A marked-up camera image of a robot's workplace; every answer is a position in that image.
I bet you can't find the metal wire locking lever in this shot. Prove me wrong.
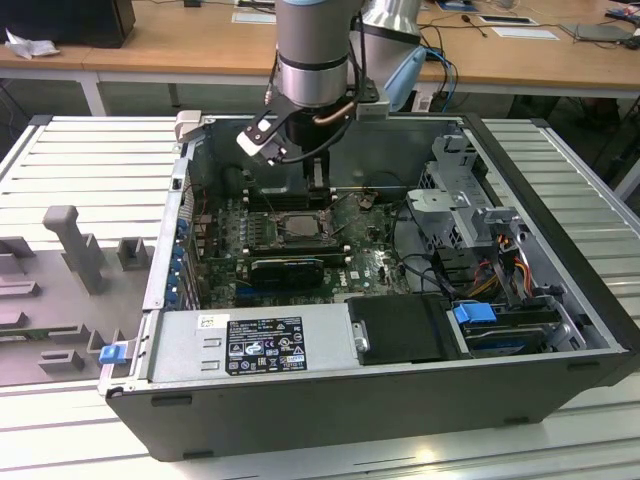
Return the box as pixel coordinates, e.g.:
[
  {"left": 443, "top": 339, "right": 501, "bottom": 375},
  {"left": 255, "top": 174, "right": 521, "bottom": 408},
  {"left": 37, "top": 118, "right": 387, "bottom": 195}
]
[
  {"left": 324, "top": 189, "right": 354, "bottom": 242},
  {"left": 264, "top": 194, "right": 285, "bottom": 226}
]

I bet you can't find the silver topped CPU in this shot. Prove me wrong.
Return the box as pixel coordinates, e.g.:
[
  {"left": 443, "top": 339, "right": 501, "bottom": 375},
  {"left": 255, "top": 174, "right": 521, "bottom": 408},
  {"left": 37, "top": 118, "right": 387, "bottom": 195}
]
[{"left": 285, "top": 218, "right": 326, "bottom": 240}]

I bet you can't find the metal socket cover frame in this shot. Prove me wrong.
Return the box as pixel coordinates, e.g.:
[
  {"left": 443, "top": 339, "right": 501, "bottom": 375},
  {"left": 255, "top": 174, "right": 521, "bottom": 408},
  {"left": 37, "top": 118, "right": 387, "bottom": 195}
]
[{"left": 277, "top": 212, "right": 335, "bottom": 245}]

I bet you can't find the CPU socket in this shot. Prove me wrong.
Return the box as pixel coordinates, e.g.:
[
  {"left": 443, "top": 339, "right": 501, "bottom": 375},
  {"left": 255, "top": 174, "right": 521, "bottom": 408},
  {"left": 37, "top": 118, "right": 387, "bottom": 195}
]
[{"left": 272, "top": 208, "right": 339, "bottom": 247}]

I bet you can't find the white paper sheet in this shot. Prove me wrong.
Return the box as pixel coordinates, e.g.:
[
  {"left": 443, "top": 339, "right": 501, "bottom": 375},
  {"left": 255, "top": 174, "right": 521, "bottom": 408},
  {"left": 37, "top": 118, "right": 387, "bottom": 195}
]
[
  {"left": 231, "top": 10, "right": 278, "bottom": 26},
  {"left": 491, "top": 24, "right": 562, "bottom": 42}
]

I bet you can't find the light wooden desk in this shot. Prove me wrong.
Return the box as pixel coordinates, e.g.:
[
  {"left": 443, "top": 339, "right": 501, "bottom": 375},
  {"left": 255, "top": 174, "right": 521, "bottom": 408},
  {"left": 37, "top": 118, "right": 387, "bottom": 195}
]
[{"left": 0, "top": 0, "right": 640, "bottom": 121}]

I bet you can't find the green motherboard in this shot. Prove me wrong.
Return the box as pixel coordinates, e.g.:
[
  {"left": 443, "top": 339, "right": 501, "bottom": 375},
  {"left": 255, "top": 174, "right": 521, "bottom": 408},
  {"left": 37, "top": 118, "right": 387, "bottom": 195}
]
[{"left": 197, "top": 192, "right": 419, "bottom": 310}]

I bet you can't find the black graphics card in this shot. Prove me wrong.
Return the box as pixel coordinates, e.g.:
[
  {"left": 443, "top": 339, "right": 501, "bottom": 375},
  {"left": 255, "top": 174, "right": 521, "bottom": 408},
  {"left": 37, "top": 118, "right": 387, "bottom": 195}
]
[{"left": 248, "top": 257, "right": 325, "bottom": 290}]

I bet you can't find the grey metal drive cage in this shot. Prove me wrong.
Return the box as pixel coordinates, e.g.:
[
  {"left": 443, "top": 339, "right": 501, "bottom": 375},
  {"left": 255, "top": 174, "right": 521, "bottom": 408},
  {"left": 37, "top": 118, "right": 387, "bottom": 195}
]
[{"left": 403, "top": 133, "right": 534, "bottom": 306}]

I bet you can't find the black plastic shroud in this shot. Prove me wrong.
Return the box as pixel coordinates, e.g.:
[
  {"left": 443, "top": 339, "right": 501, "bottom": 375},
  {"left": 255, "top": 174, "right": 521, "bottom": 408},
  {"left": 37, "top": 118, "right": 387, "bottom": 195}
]
[{"left": 346, "top": 293, "right": 464, "bottom": 367}]

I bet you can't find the blue disk carrier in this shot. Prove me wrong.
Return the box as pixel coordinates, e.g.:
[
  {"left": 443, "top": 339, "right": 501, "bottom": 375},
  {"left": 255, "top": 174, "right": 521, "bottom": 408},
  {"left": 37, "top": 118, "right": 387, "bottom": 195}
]
[{"left": 452, "top": 301, "right": 486, "bottom": 332}]

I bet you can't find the silver power supply unit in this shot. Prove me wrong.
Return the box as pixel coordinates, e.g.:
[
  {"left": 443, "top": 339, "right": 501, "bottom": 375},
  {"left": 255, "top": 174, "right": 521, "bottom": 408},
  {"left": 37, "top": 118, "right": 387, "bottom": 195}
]
[{"left": 148, "top": 302, "right": 362, "bottom": 387}]

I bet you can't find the black box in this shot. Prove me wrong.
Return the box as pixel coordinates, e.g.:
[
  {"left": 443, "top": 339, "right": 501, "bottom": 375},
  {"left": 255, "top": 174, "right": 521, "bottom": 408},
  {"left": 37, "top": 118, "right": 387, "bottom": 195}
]
[{"left": 0, "top": 0, "right": 137, "bottom": 50}]

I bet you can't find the hard disk drive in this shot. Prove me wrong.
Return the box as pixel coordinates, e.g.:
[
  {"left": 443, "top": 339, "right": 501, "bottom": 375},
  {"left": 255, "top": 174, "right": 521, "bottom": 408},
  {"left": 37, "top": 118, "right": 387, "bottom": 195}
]
[{"left": 459, "top": 319, "right": 549, "bottom": 357}]

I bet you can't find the crumpled white bag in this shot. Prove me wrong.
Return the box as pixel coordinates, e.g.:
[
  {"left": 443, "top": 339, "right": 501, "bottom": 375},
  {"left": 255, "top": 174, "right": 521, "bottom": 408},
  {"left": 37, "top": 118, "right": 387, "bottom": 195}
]
[{"left": 3, "top": 27, "right": 62, "bottom": 60}]

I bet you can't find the black grey PC case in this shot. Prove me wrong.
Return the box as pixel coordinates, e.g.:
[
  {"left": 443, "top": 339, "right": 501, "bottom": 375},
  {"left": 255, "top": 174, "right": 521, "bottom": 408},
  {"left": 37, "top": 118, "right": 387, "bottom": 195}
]
[{"left": 97, "top": 112, "right": 640, "bottom": 464}]

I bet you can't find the blue plastic latch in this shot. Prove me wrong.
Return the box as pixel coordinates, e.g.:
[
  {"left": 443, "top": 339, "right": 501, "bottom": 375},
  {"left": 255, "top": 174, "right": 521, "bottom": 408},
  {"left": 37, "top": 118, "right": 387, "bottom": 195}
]
[{"left": 98, "top": 343, "right": 126, "bottom": 366}]

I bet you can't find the grey parts rack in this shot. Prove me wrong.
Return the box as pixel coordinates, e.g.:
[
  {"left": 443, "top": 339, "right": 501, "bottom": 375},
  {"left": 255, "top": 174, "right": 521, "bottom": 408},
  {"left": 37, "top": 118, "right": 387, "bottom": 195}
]
[{"left": 0, "top": 203, "right": 157, "bottom": 389}]

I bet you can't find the green RAM stick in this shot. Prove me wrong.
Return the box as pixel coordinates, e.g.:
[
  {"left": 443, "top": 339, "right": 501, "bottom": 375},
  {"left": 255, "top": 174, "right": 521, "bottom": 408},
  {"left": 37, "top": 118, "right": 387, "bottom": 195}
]
[{"left": 0, "top": 327, "right": 64, "bottom": 347}]

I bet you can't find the brown curved hose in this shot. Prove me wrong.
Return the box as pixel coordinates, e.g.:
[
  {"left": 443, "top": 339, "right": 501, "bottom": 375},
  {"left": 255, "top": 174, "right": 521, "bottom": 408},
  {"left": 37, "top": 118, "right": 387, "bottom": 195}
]
[{"left": 312, "top": 110, "right": 352, "bottom": 127}]

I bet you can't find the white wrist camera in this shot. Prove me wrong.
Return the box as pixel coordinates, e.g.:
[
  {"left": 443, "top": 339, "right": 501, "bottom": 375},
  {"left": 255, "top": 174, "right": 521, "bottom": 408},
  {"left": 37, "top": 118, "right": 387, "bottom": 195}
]
[{"left": 235, "top": 112, "right": 290, "bottom": 167}]

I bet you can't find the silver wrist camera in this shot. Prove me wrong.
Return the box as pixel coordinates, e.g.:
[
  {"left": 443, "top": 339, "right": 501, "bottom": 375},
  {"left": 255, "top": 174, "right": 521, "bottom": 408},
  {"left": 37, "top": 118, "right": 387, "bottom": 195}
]
[{"left": 355, "top": 97, "right": 392, "bottom": 122}]

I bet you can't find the light grey case handle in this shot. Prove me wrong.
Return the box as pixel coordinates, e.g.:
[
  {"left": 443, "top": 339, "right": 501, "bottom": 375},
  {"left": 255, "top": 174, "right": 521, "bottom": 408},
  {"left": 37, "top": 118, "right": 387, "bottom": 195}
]
[{"left": 173, "top": 109, "right": 205, "bottom": 145}]

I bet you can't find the blue cable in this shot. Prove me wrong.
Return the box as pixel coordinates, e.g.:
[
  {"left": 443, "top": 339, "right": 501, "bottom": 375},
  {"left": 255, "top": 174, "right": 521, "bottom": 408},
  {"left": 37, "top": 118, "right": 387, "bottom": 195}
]
[{"left": 424, "top": 47, "right": 460, "bottom": 104}]

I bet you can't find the coloured power wire bundle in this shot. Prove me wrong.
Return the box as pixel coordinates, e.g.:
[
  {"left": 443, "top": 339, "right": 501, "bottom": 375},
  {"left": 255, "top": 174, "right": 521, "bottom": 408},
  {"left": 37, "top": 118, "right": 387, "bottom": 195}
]
[{"left": 472, "top": 244, "right": 535, "bottom": 299}]

